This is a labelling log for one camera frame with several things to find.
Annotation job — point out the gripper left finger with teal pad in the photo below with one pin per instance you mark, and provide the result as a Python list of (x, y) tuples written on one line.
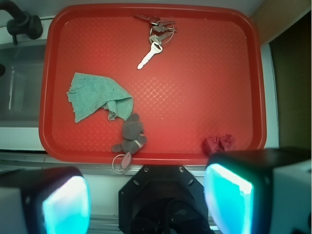
[(44, 201)]

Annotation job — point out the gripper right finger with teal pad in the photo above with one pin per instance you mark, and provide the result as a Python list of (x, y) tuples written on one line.
[(266, 191)]

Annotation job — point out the gray plush mouse toy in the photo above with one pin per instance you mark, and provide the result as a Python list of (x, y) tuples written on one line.
[(133, 140)]

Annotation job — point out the crumpled red paper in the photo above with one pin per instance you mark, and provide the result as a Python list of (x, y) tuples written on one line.
[(215, 144)]

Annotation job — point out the teal terry cloth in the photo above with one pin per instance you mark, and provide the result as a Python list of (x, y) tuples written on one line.
[(88, 93)]

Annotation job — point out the stainless steel sink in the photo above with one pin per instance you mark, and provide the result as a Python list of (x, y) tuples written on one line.
[(20, 84)]

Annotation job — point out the red plastic tray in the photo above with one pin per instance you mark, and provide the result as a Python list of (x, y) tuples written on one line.
[(206, 82)]

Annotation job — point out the gray sink faucet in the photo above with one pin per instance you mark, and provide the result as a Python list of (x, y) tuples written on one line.
[(22, 23)]

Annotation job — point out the bunch of silver keys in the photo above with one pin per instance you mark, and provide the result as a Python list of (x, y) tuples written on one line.
[(161, 32)]

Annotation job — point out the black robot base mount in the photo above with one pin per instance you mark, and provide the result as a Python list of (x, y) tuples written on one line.
[(163, 200)]

